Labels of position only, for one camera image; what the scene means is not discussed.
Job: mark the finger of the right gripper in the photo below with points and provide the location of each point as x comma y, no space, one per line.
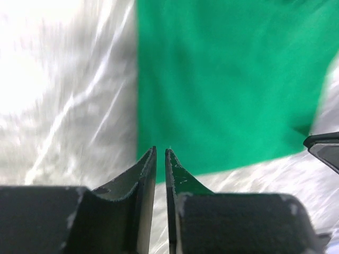
325,148

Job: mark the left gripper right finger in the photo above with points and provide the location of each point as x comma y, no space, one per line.
202,221

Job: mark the green t-shirt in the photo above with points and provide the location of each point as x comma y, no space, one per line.
227,84

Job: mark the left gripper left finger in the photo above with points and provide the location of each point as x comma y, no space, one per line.
113,218

